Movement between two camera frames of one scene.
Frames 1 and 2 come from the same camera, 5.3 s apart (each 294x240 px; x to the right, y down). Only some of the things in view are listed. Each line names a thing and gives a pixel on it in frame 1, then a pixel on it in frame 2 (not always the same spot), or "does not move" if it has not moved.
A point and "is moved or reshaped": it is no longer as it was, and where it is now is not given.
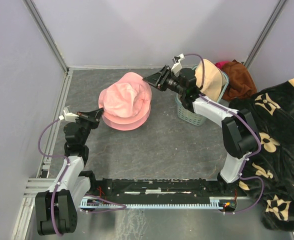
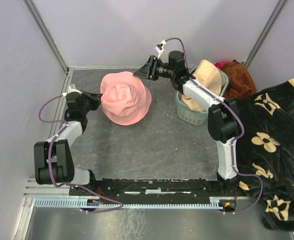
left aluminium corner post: x=33 y=11 does not move
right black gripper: x=159 y=79 → x=148 y=69
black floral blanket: x=275 y=179 does not move
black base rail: x=162 y=191 does not move
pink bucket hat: x=126 y=101 is moved or reshaped
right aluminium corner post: x=264 y=33 does not move
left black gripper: x=93 y=117 → x=95 y=98
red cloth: x=221 y=64 does not move
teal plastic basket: x=188 y=116 does not move
